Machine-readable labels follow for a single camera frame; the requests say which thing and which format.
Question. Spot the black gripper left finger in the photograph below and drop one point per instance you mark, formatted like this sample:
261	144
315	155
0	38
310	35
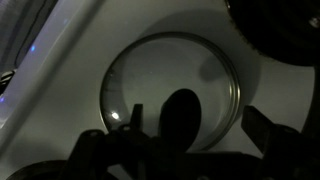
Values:
90	153

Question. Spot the black frying pan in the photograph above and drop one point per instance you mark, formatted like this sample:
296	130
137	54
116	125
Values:
36	171

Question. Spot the glass lid with black knob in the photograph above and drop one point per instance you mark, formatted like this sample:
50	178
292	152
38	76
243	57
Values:
160	73

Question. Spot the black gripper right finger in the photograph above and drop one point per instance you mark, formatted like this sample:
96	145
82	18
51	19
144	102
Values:
283	150

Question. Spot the white electric stove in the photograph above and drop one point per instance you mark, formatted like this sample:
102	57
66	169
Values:
76	100

